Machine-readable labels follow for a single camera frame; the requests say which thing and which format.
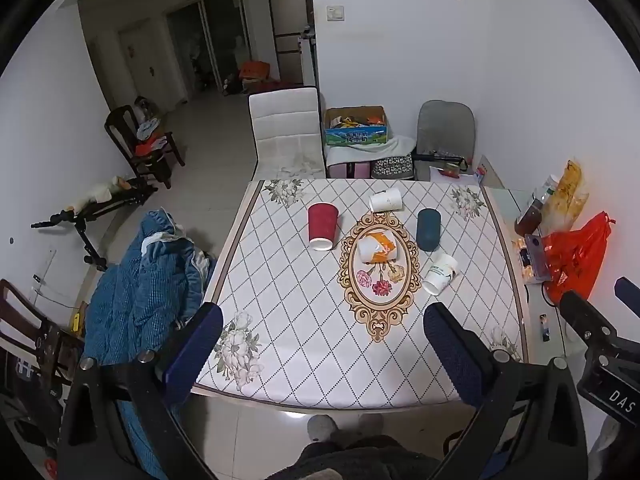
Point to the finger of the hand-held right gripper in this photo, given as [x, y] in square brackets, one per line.
[629, 296]
[585, 316]

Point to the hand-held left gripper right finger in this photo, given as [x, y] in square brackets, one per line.
[452, 355]

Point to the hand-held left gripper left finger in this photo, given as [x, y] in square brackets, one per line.
[196, 352]

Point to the white cup with green print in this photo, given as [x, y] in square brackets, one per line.
[439, 274]

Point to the dark blue cup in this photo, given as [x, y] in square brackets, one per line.
[429, 229]

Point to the orange and white paper cup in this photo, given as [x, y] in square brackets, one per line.
[377, 248]

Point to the plain white paper cup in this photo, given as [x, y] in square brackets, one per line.
[386, 200]

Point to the red paper cup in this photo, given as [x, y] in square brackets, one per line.
[323, 224]

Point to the red plastic bag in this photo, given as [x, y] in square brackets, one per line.
[575, 260]

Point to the grey packaged box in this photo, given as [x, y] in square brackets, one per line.
[536, 260]

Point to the blue quilted jacket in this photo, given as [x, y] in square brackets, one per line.
[135, 290]

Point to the grey slipper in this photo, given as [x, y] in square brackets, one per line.
[322, 427]
[371, 425]

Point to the glass jar with dark contents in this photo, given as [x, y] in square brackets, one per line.
[529, 220]

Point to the floral diamond-pattern tablecloth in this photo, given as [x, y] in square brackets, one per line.
[300, 310]

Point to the yellow plastic bag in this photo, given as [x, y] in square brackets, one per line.
[567, 195]

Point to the clear bottle with green label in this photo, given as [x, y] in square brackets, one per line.
[546, 191]

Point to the person's legs in dark trousers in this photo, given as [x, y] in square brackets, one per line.
[360, 460]

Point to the black folding stand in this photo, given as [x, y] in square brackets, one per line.
[85, 247]

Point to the dark wooden chair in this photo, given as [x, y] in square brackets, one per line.
[30, 330]
[120, 132]

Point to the stack of white papers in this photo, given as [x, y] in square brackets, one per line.
[457, 176]

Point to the cream soft toy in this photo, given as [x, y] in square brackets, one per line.
[102, 192]

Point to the black and white patterned bag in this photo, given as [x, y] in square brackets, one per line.
[392, 167]

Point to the pink stool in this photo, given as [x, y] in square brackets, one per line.
[345, 170]

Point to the white folded cloth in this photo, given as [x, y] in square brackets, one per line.
[400, 147]

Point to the pile of clothes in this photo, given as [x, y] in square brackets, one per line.
[149, 135]

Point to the grey padded chair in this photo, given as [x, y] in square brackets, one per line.
[445, 127]

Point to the cardboard box with blue print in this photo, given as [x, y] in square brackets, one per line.
[356, 135]

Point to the white padded chair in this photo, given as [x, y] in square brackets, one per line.
[286, 125]

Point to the orange bag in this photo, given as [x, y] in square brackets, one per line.
[255, 70]

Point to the brown wooden door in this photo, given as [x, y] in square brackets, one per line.
[145, 65]

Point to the glass sliding door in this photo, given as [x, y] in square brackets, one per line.
[220, 35]

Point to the white wall switch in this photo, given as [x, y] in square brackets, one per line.
[335, 13]

